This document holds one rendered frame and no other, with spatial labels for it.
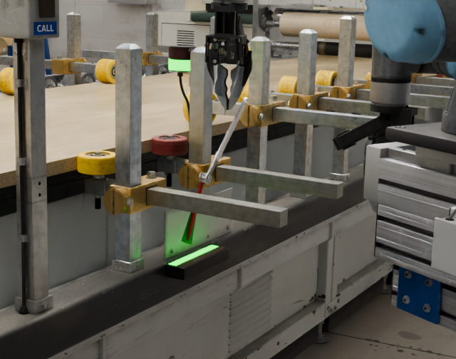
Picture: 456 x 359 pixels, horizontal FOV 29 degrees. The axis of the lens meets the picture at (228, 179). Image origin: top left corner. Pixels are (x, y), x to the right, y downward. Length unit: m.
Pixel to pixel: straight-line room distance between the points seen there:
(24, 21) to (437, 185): 0.67
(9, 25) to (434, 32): 0.64
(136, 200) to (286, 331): 1.32
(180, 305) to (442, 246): 0.86
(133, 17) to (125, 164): 10.59
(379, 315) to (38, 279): 2.21
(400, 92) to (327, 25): 2.84
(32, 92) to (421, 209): 0.63
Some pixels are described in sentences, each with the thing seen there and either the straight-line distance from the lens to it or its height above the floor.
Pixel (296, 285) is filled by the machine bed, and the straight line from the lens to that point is 2.99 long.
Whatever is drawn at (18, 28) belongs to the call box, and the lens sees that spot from 1.42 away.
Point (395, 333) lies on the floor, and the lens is 3.39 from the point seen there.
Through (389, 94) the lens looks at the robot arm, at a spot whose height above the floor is 1.05.
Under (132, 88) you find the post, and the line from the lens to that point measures 1.64.
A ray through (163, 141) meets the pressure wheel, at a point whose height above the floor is 0.90.
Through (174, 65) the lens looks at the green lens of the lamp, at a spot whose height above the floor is 1.07.
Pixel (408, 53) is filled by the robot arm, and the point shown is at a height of 1.16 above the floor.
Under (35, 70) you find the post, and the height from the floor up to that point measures 1.10.
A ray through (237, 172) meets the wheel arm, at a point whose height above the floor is 0.85.
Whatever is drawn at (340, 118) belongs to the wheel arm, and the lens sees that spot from 2.03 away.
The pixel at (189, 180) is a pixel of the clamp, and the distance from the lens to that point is 1.86.
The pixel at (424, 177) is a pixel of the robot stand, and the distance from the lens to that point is 1.37.
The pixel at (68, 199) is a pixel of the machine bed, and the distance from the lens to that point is 1.88.
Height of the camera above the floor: 1.24
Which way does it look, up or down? 12 degrees down
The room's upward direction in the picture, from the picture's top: 2 degrees clockwise
